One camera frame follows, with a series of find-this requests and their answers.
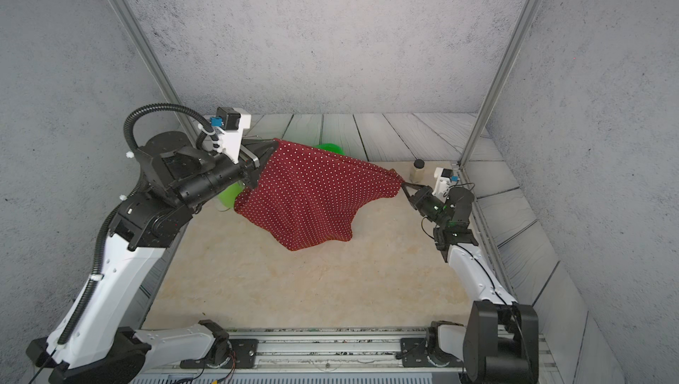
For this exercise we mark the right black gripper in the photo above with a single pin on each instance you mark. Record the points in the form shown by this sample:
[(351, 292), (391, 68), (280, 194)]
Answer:
[(423, 196)]

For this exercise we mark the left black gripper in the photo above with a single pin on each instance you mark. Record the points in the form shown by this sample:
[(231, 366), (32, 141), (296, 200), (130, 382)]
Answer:
[(253, 159)]

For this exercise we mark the red polka dot skirt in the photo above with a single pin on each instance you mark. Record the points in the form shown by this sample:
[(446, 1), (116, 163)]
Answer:
[(306, 196)]

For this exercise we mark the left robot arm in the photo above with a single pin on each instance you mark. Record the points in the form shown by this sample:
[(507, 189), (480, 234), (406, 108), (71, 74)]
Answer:
[(185, 160)]

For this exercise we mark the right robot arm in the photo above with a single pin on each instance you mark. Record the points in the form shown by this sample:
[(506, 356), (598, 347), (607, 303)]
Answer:
[(500, 341)]

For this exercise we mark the green plastic wine glass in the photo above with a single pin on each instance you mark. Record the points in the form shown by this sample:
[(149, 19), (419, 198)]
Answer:
[(228, 196)]

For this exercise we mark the green plastic basket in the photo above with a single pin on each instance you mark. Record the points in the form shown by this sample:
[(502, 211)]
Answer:
[(331, 148)]

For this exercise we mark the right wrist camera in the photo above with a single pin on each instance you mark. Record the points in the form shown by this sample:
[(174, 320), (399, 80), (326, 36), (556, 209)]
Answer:
[(444, 180)]

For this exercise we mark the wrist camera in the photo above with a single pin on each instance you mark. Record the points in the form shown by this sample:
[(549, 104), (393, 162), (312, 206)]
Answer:
[(228, 127), (444, 180)]

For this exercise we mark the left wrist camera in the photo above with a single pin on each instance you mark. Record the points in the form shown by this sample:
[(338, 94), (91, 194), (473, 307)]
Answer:
[(228, 127)]

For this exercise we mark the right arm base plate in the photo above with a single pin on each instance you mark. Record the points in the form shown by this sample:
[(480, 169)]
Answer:
[(420, 353)]

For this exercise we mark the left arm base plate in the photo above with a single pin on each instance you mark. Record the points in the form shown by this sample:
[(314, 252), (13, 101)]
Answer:
[(244, 352)]

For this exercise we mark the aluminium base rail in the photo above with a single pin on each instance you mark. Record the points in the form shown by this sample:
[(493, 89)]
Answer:
[(317, 355)]

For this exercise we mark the left aluminium frame post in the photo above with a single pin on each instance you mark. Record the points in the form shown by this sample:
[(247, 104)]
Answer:
[(133, 29)]

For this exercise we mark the aluminium frame post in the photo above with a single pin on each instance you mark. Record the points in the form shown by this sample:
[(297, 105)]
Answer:
[(133, 29), (508, 59)]

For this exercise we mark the right aluminium frame post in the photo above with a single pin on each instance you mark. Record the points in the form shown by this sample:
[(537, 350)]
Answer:
[(508, 59)]

